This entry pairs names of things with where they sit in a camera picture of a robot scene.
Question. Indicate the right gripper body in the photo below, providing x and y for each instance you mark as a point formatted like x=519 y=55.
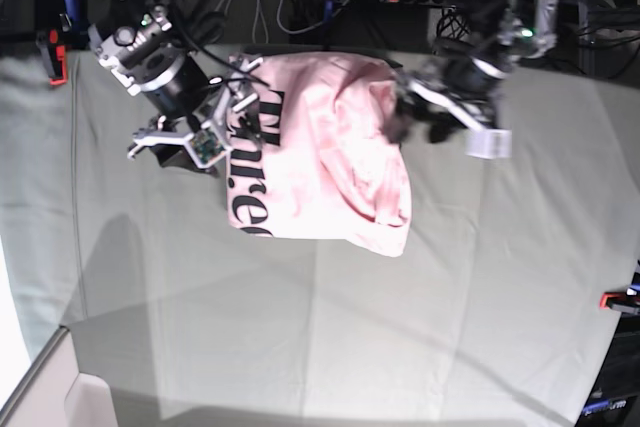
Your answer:
x=178 y=89

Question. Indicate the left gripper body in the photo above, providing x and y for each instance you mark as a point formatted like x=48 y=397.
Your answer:
x=472 y=79

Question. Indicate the red clamp at left edge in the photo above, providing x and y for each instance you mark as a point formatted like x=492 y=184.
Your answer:
x=53 y=54

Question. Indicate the red clamp at edge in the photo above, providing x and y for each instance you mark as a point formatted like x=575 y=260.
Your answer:
x=626 y=302
x=53 y=54

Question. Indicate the red clamp at right edge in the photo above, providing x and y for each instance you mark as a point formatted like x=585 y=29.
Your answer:
x=626 y=302

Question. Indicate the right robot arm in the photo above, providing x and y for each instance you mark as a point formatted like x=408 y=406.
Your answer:
x=151 y=49

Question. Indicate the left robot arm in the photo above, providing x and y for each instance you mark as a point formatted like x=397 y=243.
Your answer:
x=516 y=29

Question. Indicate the grey-green table cloth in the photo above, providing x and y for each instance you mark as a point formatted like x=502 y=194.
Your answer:
x=491 y=316

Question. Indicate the pink t-shirt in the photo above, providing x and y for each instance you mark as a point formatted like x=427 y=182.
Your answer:
x=325 y=169

